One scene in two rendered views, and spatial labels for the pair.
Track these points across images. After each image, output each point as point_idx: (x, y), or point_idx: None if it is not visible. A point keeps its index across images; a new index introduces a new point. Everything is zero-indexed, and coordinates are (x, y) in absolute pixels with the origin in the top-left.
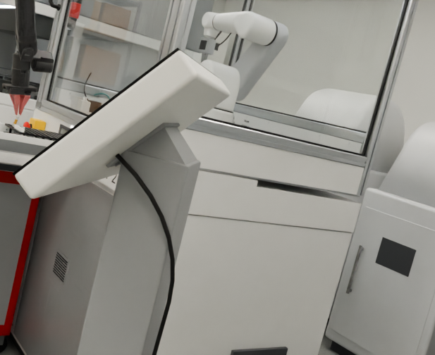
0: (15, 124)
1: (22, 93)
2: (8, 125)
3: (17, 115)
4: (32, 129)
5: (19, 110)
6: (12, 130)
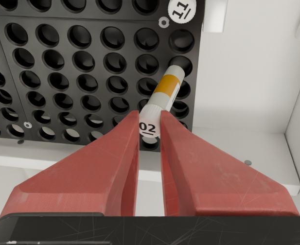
0: (164, 76)
1: (140, 244)
2: (194, 104)
3: (159, 110)
4: (56, 89)
5: (138, 155)
6: (142, 153)
